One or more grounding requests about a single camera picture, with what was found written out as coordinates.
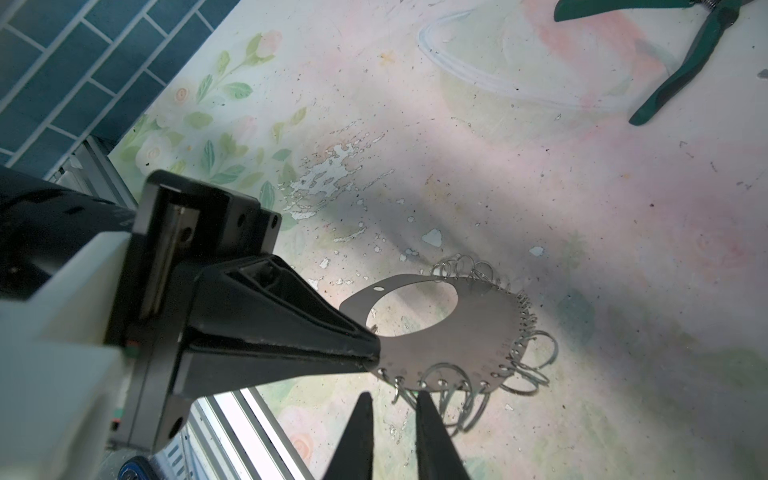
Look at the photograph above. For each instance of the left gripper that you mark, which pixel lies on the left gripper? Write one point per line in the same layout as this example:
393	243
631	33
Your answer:
190	328

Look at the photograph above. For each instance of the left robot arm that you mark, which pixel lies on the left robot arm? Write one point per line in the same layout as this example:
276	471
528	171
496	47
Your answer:
43	225

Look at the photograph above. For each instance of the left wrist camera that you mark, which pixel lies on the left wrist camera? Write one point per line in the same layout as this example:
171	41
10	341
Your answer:
60	382

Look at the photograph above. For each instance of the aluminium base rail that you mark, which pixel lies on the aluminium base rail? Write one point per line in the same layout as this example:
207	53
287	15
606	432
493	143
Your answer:
229	436

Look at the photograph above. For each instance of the green handled pliers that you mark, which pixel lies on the green handled pliers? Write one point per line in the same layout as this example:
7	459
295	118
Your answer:
683	37

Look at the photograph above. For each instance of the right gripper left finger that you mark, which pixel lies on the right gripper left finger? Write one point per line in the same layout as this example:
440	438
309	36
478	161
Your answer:
353	457

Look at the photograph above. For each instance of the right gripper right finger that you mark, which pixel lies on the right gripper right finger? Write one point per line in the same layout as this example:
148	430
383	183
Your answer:
437	458

